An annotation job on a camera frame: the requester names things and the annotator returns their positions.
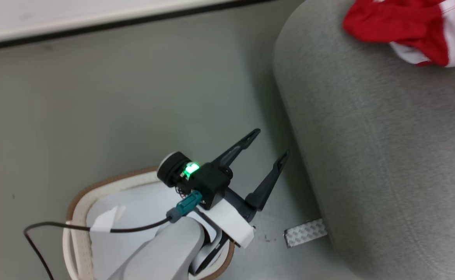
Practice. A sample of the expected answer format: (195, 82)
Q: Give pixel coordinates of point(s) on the red and white garment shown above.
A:
(402, 23)

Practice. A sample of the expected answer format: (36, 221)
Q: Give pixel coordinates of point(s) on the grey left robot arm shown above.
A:
(169, 252)

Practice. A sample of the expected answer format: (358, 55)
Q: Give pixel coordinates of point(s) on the silver patterned tape strip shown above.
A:
(305, 232)

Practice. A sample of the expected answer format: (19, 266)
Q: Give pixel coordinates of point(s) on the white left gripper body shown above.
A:
(231, 221)

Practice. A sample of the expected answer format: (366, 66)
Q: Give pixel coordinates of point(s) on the beige laundry basket brown rim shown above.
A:
(75, 210)

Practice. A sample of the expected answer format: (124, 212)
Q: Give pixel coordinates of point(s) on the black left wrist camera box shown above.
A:
(208, 181)

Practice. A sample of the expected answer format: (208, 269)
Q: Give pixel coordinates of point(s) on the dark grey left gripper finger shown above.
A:
(270, 182)
(237, 147)

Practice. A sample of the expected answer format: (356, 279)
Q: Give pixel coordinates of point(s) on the white and black baseboard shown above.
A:
(95, 19)

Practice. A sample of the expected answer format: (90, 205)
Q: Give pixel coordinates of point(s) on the grey fabric sofa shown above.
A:
(387, 155)

